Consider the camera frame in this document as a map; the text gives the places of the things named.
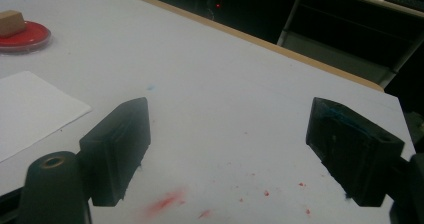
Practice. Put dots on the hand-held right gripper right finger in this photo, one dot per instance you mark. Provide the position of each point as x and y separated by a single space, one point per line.
350 150

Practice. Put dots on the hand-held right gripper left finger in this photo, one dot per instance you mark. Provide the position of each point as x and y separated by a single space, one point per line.
115 150

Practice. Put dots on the round red ink pad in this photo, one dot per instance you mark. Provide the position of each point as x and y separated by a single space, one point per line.
31 37

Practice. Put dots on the wooden stamp block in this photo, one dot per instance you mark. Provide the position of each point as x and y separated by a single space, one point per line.
10 23

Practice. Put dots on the white paper sheet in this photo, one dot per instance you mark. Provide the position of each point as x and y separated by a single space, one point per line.
30 110

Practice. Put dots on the grey metal rack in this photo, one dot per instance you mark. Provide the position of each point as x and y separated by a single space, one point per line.
336 55

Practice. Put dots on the black keyboard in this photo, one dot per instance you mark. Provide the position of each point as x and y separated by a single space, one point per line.
405 1

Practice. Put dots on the dark device with red light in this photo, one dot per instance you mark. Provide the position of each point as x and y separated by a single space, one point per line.
216 2

